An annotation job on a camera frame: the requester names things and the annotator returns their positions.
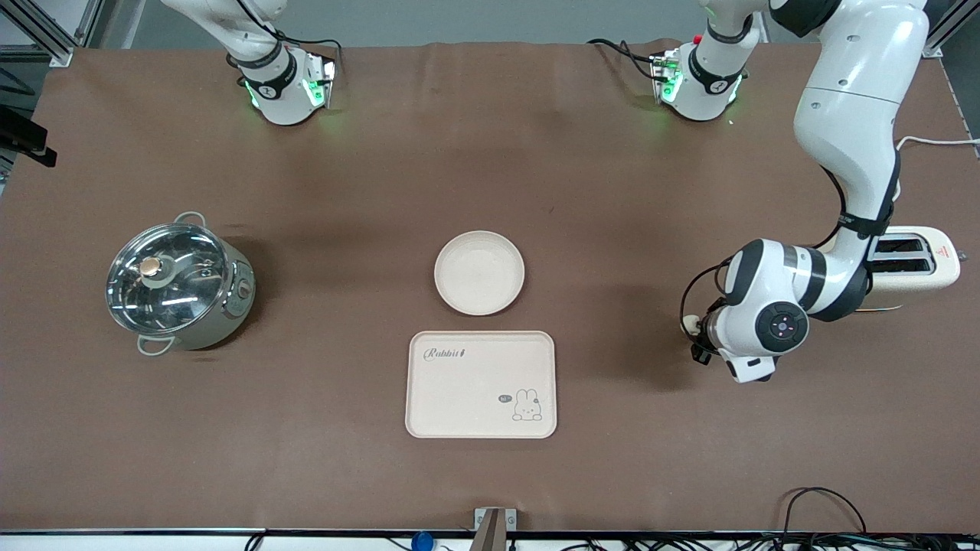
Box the aluminium frame profile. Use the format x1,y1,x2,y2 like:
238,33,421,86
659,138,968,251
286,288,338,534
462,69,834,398
923,0,980,59
0,0,105,67

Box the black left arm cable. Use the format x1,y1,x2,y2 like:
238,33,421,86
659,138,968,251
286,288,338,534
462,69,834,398
679,165,852,326

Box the black cable bundle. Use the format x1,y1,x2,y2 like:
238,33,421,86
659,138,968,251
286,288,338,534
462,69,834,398
536,533,980,551

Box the black base cable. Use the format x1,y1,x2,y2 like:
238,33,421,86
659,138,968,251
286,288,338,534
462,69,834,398
264,19,343,77
587,38,661,82

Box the cream two-slot toaster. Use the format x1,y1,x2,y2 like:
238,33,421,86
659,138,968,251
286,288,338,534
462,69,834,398
864,226,968,312

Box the beige rabbit print tray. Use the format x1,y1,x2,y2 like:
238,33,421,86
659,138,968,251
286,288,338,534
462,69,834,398
404,330,557,439

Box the brown table cloth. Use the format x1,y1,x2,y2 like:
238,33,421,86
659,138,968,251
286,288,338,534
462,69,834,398
0,38,980,533

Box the black right base cable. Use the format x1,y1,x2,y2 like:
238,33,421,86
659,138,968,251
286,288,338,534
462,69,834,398
264,19,343,77

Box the beige round plate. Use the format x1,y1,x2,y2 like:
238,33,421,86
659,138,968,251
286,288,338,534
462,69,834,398
433,230,527,317

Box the black left base cable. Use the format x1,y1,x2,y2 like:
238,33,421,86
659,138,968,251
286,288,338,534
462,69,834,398
587,38,661,82

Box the black looped floor cable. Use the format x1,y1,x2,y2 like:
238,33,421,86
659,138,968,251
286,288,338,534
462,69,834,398
781,487,868,536

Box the steel electric cooking pot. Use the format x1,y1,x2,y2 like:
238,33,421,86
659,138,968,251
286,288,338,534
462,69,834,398
106,212,257,357

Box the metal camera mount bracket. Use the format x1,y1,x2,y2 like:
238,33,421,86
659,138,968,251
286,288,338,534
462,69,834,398
473,507,518,551

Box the glass pot lid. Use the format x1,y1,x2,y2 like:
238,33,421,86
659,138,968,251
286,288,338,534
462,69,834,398
106,223,231,334

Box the white toaster power cord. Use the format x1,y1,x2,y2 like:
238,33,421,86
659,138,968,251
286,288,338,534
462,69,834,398
892,135,980,201

